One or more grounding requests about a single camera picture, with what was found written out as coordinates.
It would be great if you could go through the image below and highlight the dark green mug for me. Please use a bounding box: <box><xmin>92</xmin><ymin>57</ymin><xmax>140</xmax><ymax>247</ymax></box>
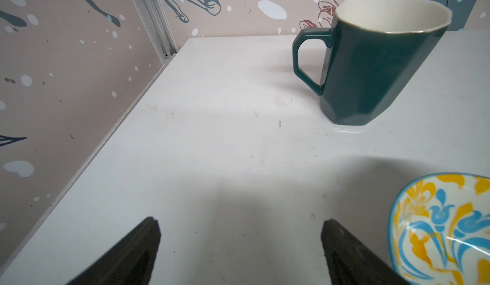
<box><xmin>292</xmin><ymin>0</ymin><xmax>452</xmax><ymax>126</ymax></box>

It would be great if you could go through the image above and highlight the blue yellow patterned bowl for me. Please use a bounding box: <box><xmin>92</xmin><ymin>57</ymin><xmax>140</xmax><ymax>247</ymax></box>
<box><xmin>388</xmin><ymin>173</ymin><xmax>489</xmax><ymax>284</ymax></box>

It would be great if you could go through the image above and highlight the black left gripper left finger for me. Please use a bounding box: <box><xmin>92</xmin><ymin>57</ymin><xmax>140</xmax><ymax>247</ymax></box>
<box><xmin>69</xmin><ymin>217</ymin><xmax>162</xmax><ymax>285</ymax></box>

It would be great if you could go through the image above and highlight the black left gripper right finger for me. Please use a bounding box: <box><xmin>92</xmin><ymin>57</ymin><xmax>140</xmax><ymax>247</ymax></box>
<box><xmin>321</xmin><ymin>219</ymin><xmax>409</xmax><ymax>285</ymax></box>

